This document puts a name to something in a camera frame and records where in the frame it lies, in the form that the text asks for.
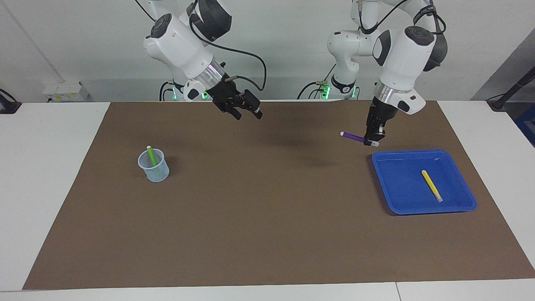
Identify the brown table mat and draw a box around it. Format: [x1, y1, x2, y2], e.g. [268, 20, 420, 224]
[23, 99, 535, 291]

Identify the black left base cable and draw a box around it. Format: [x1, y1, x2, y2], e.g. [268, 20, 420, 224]
[297, 62, 336, 100]

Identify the blue plastic tray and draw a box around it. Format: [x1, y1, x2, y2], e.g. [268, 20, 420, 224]
[372, 150, 477, 215]

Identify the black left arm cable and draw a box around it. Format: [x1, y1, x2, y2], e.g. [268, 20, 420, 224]
[357, 0, 447, 36]

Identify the black stand pole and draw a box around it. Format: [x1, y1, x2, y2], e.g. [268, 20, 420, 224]
[487, 66, 535, 112]

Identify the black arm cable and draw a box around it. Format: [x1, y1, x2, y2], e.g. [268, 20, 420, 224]
[357, 0, 447, 36]
[186, 4, 268, 92]

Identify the purple highlighter pen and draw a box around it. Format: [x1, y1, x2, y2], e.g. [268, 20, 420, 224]
[340, 131, 380, 148]

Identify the blue box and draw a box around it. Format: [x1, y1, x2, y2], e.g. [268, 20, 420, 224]
[514, 104, 535, 148]

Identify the translucent plastic cup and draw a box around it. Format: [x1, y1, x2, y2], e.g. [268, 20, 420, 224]
[138, 148, 170, 183]

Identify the black clamp mount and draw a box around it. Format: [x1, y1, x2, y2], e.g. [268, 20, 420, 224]
[0, 88, 22, 115]

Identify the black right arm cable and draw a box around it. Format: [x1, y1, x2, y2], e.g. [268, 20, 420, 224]
[186, 4, 268, 92]

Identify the yellow highlighter pen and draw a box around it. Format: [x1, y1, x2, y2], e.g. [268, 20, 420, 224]
[421, 170, 443, 203]

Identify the black base cable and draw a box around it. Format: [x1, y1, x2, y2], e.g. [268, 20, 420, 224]
[297, 62, 336, 100]
[158, 81, 175, 102]

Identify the green highlighter pen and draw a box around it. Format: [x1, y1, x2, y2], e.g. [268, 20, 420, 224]
[146, 145, 162, 177]

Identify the black right base cable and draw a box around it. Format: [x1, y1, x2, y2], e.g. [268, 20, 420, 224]
[158, 81, 175, 102]

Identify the white wall socket box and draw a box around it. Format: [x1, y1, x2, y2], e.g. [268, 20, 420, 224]
[42, 81, 91, 102]

